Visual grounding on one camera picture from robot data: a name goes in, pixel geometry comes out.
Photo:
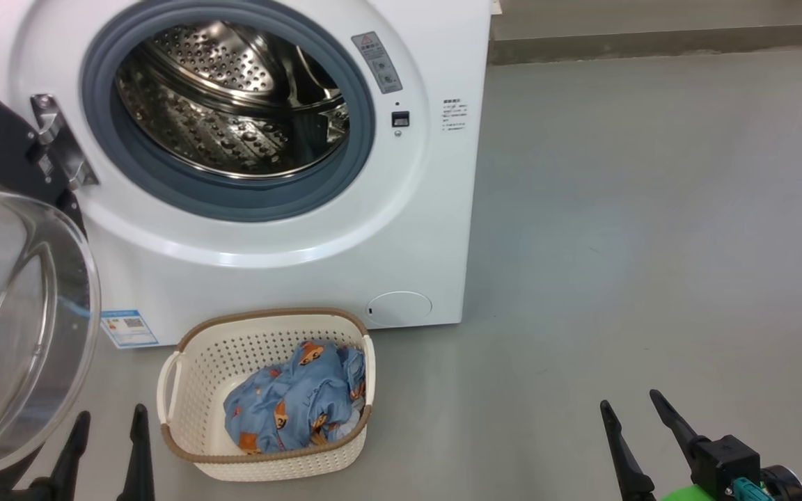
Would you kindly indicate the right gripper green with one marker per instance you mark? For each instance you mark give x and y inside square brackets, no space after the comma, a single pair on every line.
[697,494]

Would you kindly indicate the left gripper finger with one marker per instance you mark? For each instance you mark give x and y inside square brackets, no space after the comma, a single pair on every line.
[70,466]
[139,466]

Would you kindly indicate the blue bear print garment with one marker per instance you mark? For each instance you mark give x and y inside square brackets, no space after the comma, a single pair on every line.
[289,403]

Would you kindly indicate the cream perforated laundry basket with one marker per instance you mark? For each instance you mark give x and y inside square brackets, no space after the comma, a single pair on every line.
[206,362]

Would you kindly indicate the white front-load washing machine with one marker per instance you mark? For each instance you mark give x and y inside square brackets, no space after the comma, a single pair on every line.
[269,264]

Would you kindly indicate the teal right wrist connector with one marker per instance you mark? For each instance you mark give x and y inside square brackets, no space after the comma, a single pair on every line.
[749,490]

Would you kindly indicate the blue energy label sticker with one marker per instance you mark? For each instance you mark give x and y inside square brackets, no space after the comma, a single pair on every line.
[129,328]

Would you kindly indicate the round white filter cover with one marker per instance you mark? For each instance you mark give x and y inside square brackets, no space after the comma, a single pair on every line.
[401,308]

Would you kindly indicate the perforated steel washer drum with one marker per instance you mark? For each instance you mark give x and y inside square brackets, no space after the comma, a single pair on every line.
[234,125]

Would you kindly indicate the grey warning sticker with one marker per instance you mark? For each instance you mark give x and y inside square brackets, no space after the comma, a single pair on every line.
[376,62]

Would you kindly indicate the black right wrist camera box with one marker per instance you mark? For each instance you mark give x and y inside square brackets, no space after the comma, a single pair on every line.
[725,463]

